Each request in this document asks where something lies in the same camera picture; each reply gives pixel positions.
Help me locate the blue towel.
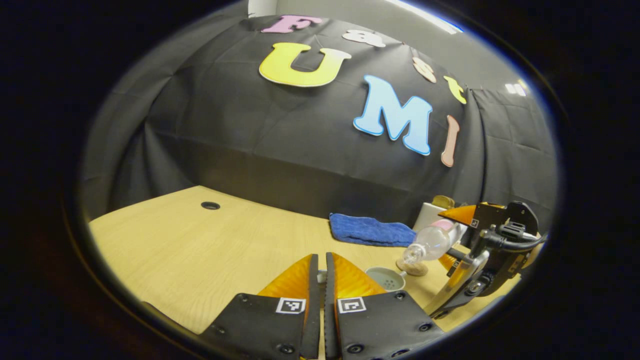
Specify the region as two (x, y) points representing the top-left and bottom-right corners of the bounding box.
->
(329, 213), (417, 248)

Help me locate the clear plastic water bottle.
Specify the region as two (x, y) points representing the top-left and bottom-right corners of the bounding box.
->
(403, 218), (468, 266)

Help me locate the white ceramic teacup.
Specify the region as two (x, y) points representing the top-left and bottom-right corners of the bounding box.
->
(365, 266), (407, 292)

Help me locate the black backdrop cloth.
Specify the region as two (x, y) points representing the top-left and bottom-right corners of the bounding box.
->
(80, 14), (558, 236)

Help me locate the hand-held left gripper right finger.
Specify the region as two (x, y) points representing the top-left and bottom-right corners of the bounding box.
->
(324, 251), (446, 360)

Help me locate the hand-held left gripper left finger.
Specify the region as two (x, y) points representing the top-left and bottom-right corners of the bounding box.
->
(200, 253), (321, 360)

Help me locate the round cork coaster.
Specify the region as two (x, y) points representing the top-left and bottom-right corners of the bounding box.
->
(396, 257), (429, 277)

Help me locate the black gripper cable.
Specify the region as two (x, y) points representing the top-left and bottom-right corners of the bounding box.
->
(480, 227), (547, 251)

